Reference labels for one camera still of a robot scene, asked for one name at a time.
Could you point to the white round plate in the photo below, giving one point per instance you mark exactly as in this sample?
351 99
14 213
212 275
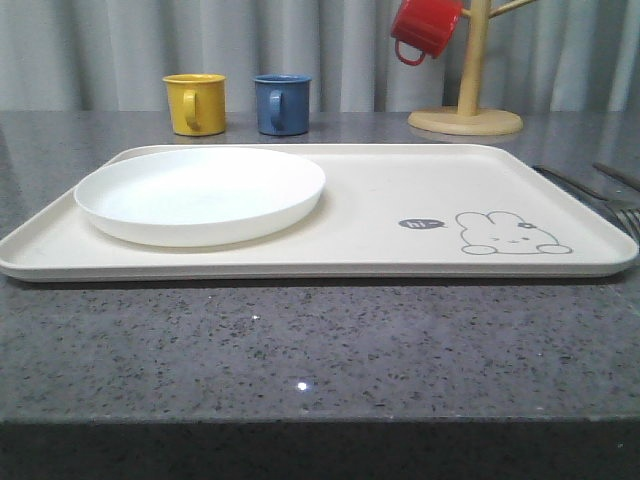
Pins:
201 196

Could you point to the silver metal fork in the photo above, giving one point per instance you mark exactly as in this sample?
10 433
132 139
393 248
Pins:
625 212

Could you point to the silver metal chopstick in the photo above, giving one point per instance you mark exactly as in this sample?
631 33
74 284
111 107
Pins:
616 174

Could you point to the cream rabbit serving tray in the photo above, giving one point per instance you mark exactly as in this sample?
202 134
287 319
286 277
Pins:
401 210

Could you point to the blue enamel mug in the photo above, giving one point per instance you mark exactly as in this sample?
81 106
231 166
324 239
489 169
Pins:
282 103

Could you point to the yellow enamel mug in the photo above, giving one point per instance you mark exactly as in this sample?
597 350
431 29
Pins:
196 103

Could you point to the wooden mug tree stand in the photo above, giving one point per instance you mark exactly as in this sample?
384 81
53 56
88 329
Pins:
467 118

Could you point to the red enamel mug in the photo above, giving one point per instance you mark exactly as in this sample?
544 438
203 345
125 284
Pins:
426 25

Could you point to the grey pleated curtain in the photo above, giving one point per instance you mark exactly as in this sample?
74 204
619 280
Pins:
112 55

